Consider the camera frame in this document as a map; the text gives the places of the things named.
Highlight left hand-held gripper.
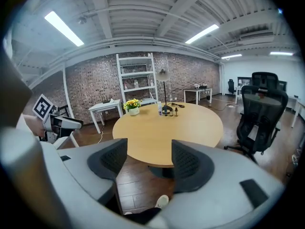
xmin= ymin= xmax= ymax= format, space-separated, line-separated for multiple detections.
xmin=32 ymin=94 xmax=84 ymax=143

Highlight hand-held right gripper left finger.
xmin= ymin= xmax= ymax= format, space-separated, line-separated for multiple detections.
xmin=40 ymin=138 xmax=128 ymax=216

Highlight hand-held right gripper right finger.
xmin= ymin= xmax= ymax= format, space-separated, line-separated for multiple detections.
xmin=147 ymin=139 xmax=286 ymax=229

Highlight person's left forearm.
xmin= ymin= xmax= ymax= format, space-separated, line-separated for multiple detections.
xmin=22 ymin=114 xmax=46 ymax=138

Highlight white side table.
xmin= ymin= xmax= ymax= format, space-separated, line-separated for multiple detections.
xmin=88 ymin=99 xmax=123 ymax=135

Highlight sunflowers in white pot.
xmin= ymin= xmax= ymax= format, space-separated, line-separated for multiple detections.
xmin=122 ymin=98 xmax=143 ymax=116

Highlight black office chair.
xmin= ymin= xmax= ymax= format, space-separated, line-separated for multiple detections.
xmin=227 ymin=79 xmax=237 ymax=95
xmin=251 ymin=72 xmax=279 ymax=90
xmin=224 ymin=84 xmax=289 ymax=165

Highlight person's right shoe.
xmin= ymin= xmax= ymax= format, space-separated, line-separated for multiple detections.
xmin=154 ymin=194 xmax=170 ymax=209

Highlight person's black trousers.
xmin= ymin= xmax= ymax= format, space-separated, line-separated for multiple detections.
xmin=123 ymin=208 xmax=163 ymax=225

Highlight white metal shelf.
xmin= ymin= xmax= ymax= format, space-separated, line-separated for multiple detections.
xmin=116 ymin=52 xmax=158 ymax=107

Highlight black monitor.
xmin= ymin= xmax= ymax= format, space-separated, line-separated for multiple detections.
xmin=237 ymin=76 xmax=253 ymax=88

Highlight white office desk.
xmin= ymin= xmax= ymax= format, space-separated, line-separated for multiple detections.
xmin=285 ymin=95 xmax=305 ymax=128

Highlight black desk lamp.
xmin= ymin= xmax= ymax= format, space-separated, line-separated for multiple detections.
xmin=155 ymin=68 xmax=175 ymax=112

